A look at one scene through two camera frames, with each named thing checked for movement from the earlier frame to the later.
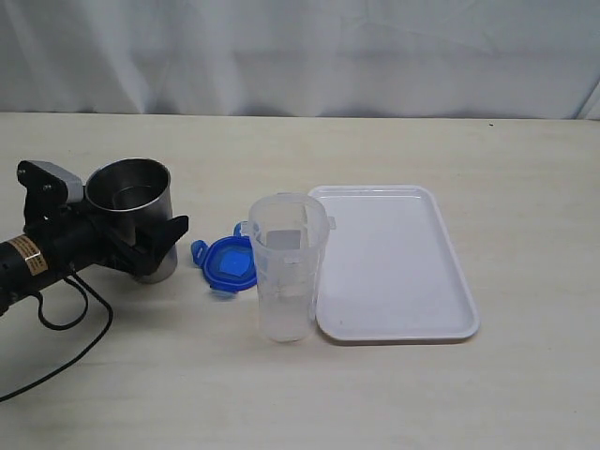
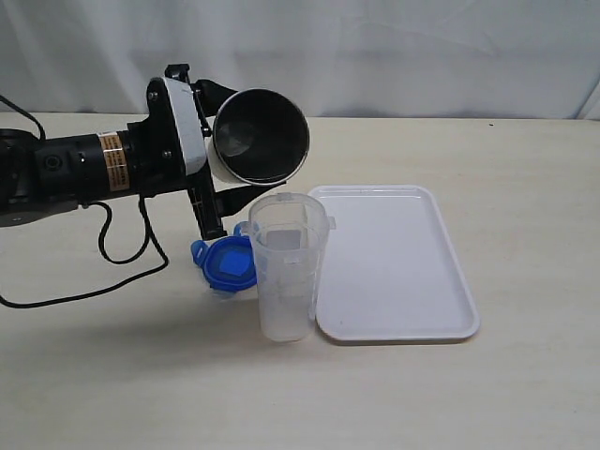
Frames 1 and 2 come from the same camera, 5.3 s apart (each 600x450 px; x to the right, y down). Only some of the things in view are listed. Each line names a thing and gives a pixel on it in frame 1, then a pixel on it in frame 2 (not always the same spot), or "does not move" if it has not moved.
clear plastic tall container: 288,233 does not move
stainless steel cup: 139,191 to 261,137
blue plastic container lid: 229,262 does not move
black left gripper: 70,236 to 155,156
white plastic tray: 388,271 does not move
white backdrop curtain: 432,59 does not move
